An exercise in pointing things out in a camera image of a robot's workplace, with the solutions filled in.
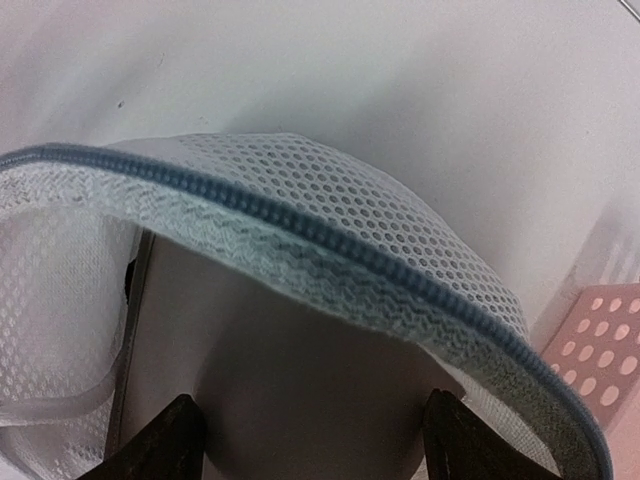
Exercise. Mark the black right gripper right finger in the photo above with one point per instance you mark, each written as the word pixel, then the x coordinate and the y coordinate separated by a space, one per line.
pixel 459 445

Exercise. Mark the dark grey bra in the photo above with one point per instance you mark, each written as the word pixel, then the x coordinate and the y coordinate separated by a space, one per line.
pixel 288 392

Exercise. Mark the pink perforated plastic basket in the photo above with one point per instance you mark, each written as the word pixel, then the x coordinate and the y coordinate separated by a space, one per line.
pixel 596 349

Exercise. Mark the white mesh laundry bag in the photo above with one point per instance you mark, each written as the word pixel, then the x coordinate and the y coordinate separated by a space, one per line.
pixel 310 222

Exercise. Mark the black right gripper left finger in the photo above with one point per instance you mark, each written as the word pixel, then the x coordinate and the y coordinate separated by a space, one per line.
pixel 171 446

